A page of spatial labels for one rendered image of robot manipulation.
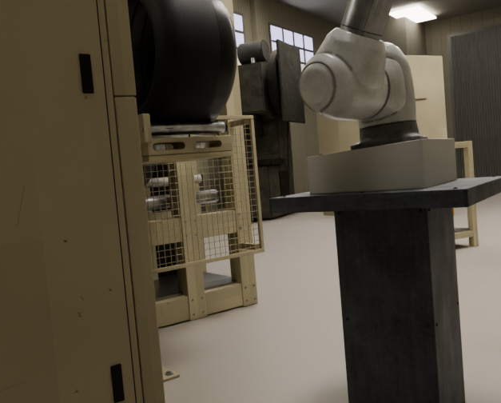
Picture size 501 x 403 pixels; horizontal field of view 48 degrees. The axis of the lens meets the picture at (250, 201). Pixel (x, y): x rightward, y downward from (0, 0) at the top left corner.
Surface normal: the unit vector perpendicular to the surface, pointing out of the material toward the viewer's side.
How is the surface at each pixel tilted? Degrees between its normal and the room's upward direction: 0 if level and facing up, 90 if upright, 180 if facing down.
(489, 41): 90
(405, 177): 90
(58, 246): 90
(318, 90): 96
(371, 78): 114
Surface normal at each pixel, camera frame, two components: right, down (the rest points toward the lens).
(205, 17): 0.55, -0.26
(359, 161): -0.55, 0.10
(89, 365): 0.60, 0.00
